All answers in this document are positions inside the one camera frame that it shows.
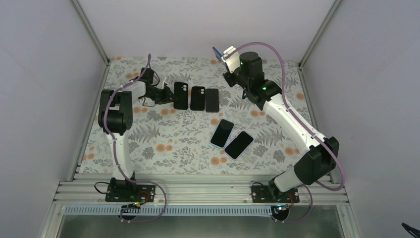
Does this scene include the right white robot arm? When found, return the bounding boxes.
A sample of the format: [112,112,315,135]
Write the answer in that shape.
[220,48,339,202]

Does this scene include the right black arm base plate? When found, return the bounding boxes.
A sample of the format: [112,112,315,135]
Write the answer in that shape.
[251,182,300,203]

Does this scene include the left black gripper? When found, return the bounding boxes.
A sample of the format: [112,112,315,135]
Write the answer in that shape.
[144,86,177,105]

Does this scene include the smartphone in clear case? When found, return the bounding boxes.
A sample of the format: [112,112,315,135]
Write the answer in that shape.
[224,131,254,160]

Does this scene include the left aluminium frame post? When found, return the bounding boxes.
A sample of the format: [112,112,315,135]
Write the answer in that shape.
[70,0,110,65]

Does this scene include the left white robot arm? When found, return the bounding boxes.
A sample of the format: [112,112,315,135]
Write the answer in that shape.
[98,67,174,201]

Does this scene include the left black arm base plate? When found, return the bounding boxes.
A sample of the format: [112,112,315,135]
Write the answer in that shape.
[105,178,156,203]

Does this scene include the aluminium frame post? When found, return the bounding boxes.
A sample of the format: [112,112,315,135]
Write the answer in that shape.
[299,0,342,68]
[70,0,110,65]

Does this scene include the black phone case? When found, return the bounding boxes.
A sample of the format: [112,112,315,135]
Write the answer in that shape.
[190,86,206,111]
[173,82,189,110]

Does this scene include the slotted grey cable duct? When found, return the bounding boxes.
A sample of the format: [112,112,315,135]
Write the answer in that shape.
[63,204,273,217]

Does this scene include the black smartphone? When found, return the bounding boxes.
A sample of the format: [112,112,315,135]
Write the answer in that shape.
[212,47,223,62]

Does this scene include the aluminium mounting rail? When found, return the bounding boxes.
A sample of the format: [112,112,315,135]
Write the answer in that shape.
[53,173,349,206]

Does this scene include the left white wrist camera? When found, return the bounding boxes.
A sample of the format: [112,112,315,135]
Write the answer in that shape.
[161,77,167,89]

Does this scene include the floral patterned table mat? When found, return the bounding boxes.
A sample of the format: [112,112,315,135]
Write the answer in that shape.
[80,57,311,177]

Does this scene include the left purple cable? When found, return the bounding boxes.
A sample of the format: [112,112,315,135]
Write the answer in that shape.
[104,54,168,224]

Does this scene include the right aluminium frame post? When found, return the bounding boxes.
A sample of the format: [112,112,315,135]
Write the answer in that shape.
[299,0,342,68]

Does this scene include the purple smartphone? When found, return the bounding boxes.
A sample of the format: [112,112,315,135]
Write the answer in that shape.
[205,88,219,113]

